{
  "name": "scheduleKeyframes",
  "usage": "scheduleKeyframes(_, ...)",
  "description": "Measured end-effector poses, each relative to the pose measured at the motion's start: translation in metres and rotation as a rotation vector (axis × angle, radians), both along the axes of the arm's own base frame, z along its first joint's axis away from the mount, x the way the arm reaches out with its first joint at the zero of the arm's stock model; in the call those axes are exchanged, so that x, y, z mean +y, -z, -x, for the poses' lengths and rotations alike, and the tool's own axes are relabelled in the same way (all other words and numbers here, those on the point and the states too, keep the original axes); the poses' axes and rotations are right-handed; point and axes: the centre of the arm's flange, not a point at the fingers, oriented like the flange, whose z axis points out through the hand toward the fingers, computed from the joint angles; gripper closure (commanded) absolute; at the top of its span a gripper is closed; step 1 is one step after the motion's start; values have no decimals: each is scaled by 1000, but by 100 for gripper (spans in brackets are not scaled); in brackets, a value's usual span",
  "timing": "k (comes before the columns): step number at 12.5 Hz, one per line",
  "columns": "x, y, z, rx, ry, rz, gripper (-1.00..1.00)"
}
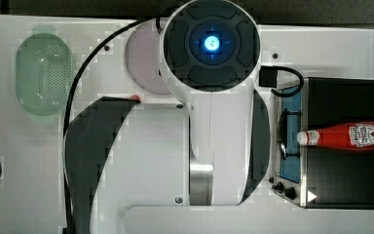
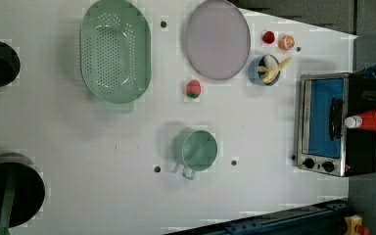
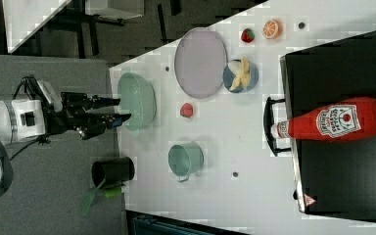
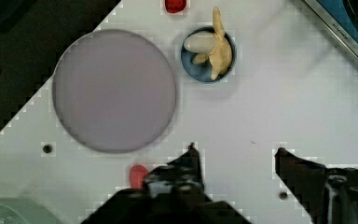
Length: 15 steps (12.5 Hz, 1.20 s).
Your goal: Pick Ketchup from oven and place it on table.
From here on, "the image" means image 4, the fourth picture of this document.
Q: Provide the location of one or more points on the black toaster oven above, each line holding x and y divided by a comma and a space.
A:
340, 18

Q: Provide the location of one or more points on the grey round plate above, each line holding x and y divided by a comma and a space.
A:
114, 91

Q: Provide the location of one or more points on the pink toy peach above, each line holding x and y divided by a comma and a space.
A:
137, 176

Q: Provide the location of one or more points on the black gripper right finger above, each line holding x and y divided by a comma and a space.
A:
329, 195

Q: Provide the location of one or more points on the red toy strawberry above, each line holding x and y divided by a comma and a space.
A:
175, 6

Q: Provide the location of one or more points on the blue bowl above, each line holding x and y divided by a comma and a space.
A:
202, 72

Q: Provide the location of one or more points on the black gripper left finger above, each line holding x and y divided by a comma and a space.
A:
182, 171

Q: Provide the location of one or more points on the green perforated colander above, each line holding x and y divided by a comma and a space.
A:
20, 211

